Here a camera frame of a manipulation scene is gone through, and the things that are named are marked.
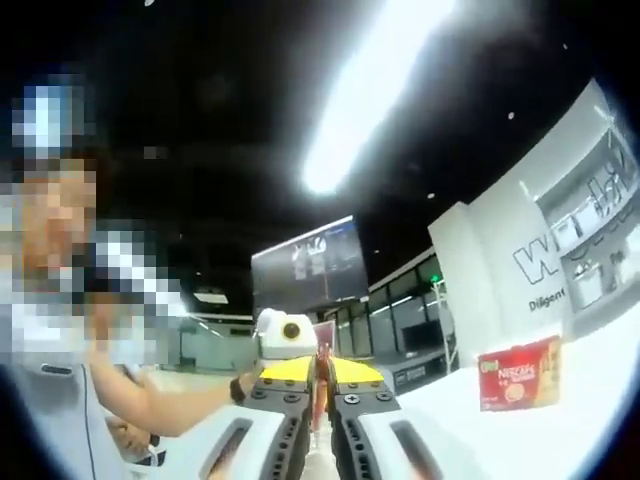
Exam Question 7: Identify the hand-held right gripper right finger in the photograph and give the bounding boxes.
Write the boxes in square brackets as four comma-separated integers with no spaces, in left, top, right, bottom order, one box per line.
[327,355,446,480]

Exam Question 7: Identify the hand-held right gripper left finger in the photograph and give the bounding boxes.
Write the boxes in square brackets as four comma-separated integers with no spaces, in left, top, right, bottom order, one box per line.
[197,355,314,480]

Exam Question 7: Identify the red coffee pouch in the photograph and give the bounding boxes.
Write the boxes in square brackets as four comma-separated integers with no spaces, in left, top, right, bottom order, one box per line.
[310,341,335,451]

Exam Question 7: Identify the red coffee box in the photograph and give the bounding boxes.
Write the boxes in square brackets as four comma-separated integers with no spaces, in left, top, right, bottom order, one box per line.
[477,334,562,412]

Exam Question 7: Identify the black wristwatch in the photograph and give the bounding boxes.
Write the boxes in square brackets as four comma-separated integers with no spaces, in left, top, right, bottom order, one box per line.
[228,375,249,406]

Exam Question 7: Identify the reception counter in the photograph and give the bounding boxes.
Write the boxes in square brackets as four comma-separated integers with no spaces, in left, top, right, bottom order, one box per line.
[392,349,449,389]

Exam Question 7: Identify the hanging display screen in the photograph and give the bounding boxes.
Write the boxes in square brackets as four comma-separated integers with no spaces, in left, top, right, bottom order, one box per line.
[251,215,370,311]

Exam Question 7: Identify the white coat stand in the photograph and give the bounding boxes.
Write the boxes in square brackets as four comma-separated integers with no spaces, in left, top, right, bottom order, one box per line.
[432,282,459,371]

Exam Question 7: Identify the long ceiling light strip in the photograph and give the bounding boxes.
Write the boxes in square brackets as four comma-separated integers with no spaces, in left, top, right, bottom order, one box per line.
[302,0,459,196]

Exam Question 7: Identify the grey metal storage shelf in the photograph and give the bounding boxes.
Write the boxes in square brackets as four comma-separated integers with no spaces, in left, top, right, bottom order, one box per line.
[519,114,640,326]

